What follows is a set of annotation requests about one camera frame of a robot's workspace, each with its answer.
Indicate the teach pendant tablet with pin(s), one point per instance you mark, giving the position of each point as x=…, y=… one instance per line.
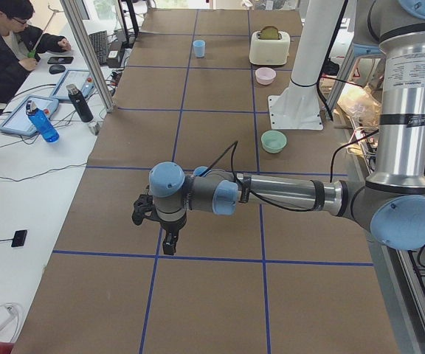
x=17, y=123
x=80, y=78

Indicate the clear plastic bag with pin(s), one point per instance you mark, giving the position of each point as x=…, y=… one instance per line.
x=360, y=106

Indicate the seated person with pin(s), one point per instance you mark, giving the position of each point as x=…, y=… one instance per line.
x=20, y=45

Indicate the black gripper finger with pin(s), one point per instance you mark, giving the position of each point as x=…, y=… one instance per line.
x=169, y=243

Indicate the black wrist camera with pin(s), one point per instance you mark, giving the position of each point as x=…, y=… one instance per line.
x=144, y=209

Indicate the black keyboard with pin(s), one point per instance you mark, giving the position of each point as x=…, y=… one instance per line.
x=99, y=43

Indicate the light blue cup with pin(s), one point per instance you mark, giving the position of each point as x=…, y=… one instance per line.
x=199, y=47

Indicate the aluminium frame post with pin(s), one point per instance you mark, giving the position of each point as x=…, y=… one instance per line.
x=75, y=21

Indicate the black computer mouse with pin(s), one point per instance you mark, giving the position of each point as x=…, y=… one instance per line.
x=57, y=69

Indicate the cream toaster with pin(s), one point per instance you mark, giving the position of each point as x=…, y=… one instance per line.
x=269, y=52

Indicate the toast slice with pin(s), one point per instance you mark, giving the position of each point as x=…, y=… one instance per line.
x=269, y=33

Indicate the black smartphone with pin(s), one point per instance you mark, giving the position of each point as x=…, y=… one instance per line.
x=62, y=60

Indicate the blue water bottle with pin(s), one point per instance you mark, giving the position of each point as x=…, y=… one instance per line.
x=42, y=124

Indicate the pink bowl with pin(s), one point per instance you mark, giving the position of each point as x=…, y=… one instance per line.
x=265, y=76

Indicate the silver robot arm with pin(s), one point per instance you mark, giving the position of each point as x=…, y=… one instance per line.
x=389, y=203

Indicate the black thermos bottle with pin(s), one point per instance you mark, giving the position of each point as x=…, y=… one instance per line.
x=79, y=102

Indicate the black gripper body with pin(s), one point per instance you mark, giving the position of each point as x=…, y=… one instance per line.
x=172, y=225

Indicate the green bowl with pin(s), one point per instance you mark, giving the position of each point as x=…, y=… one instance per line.
x=273, y=141

